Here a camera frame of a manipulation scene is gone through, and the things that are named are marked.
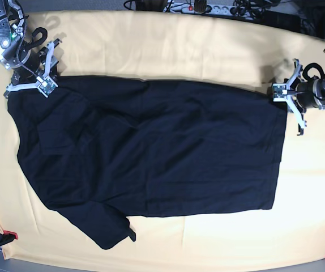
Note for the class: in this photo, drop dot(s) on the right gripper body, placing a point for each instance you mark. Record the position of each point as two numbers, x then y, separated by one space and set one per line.
35 61

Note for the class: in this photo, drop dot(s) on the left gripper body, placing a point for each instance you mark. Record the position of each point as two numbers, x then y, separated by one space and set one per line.
310 94

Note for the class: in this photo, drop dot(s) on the dark navy T-shirt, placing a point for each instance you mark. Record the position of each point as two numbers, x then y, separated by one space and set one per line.
101 149

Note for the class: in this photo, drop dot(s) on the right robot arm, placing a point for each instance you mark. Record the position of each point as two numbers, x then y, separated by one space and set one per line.
13 30

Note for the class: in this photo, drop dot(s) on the black box behind table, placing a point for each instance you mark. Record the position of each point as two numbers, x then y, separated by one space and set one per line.
281 20

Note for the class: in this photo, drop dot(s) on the white power strip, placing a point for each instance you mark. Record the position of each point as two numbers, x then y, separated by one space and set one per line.
187 7

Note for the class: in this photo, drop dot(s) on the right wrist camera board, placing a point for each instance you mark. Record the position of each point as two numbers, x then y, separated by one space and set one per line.
46 85

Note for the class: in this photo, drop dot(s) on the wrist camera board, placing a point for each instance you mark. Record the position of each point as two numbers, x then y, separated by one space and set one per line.
279 92
46 85

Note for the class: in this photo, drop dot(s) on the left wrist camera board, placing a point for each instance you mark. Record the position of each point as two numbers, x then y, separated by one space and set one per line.
279 92

